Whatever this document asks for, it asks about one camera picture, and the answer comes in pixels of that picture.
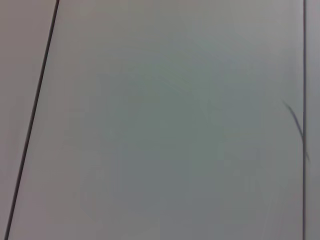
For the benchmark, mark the thin dark stray thread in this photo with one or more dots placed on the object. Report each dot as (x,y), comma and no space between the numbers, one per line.
(296,123)

